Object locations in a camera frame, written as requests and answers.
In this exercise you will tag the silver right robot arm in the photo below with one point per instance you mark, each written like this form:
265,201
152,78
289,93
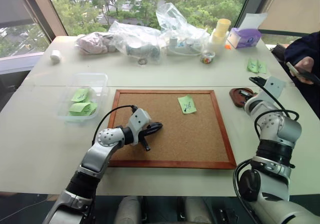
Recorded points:
275,144

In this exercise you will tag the wood framed cork board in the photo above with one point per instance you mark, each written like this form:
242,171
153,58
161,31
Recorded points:
165,139

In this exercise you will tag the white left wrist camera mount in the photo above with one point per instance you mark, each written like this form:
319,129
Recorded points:
139,119

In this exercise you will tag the purple tissue box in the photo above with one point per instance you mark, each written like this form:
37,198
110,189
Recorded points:
243,37

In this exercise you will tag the grey roller blind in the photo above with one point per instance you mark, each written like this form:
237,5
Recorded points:
12,4

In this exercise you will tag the clear bag with grey item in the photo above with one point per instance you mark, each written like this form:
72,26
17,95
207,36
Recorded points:
142,50

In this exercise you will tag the clear plastic box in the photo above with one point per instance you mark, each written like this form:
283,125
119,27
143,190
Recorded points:
65,111

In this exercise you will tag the stacked pale yellow cups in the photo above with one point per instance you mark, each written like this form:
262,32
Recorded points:
221,31

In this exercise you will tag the bystander bare hand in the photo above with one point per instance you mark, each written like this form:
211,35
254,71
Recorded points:
305,66

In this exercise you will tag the pink cloth in bag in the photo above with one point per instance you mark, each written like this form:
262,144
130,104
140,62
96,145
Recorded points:
91,44

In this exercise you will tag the beige roller blind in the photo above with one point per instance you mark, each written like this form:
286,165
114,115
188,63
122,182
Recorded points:
292,6

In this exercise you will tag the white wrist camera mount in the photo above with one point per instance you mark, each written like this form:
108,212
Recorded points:
139,119
275,85

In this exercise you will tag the large crumpled clear bag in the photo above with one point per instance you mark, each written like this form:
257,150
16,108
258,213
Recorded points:
175,19

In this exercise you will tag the black pushpin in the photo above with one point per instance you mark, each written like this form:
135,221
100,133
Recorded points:
185,111

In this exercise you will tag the jar of colourful pushpins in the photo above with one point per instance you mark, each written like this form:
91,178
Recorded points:
207,57

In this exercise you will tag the bystander dark clothing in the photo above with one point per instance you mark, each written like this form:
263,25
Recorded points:
303,46

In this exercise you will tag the small orange item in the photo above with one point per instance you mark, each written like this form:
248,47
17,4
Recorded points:
227,47

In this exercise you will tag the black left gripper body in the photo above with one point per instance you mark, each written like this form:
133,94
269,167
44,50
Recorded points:
146,134

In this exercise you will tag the dark smartphone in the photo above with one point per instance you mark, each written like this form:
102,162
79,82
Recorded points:
308,75

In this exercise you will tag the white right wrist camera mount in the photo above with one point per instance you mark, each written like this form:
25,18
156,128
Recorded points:
275,85

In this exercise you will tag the white tape roll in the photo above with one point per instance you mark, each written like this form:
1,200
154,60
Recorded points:
55,56

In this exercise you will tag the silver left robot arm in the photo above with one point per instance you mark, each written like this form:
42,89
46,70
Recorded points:
100,151

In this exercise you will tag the green sticky note with writing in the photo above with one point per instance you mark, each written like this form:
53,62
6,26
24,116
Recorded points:
187,102

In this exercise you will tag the white tissue sheet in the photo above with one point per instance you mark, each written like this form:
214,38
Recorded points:
253,20

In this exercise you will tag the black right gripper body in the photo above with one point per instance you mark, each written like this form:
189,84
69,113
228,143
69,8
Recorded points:
252,94

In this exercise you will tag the grey rounded shape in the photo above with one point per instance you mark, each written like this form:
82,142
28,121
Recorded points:
197,210
128,210

